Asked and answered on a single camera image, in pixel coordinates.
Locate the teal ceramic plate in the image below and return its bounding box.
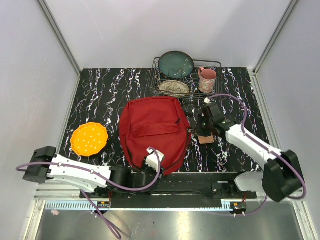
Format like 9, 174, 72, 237
158, 51, 194, 79

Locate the black wire dish rack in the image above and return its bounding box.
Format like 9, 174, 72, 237
146, 57, 223, 100

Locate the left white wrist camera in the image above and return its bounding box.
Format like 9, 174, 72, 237
145, 147, 165, 170

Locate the speckled beige plate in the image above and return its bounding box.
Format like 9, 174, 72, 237
158, 80, 190, 96

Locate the red student backpack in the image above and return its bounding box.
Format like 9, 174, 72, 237
119, 96, 192, 176

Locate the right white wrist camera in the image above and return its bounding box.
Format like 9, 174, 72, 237
204, 97, 216, 104

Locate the pink patterned mug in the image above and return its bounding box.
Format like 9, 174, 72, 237
198, 67, 217, 94

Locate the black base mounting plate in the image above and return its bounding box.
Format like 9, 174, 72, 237
87, 172, 257, 200

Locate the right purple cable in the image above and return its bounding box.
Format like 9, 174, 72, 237
208, 94, 308, 217

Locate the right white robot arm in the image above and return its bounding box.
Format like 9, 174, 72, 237
196, 99, 304, 203

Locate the pink leather wallet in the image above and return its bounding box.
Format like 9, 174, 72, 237
198, 135, 215, 145

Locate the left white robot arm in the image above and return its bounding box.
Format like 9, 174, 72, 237
16, 146, 165, 198

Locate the orange plastic plate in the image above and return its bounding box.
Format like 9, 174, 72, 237
70, 122, 109, 157

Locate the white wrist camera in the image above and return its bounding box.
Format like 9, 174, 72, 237
204, 97, 216, 104
145, 147, 165, 170

